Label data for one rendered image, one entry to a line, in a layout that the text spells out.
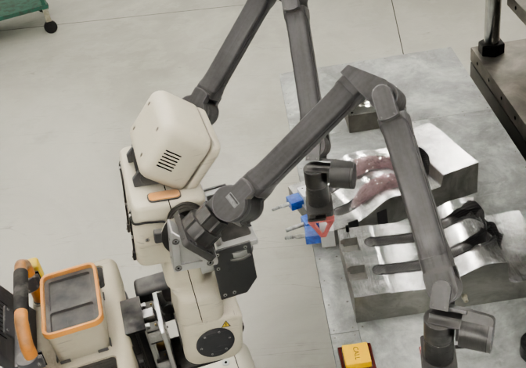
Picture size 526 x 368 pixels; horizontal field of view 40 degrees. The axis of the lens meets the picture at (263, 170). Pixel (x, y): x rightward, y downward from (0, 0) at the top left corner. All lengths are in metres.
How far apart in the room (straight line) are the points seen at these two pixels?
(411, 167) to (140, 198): 0.61
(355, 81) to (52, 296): 1.00
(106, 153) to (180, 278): 2.44
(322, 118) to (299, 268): 1.78
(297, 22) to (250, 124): 2.41
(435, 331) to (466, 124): 1.27
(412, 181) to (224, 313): 0.73
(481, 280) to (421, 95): 1.04
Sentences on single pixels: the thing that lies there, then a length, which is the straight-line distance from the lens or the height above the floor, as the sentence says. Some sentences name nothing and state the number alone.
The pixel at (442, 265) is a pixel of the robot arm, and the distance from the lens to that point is 1.40.
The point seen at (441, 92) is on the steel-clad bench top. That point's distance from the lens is 2.76.
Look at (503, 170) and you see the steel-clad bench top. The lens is 2.37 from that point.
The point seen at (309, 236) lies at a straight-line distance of 1.91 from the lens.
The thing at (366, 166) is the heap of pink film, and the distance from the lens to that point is 2.20.
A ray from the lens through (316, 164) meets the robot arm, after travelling 1.80.
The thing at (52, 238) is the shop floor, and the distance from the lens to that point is 3.75.
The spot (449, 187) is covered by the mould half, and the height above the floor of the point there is 0.86.
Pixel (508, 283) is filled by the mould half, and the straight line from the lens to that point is 1.91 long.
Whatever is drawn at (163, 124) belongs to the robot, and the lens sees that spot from 1.61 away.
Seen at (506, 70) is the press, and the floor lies 0.79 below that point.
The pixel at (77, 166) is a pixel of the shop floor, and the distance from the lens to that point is 4.22.
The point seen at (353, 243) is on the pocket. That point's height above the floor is 0.87.
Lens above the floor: 2.19
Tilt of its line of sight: 35 degrees down
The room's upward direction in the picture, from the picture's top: 9 degrees counter-clockwise
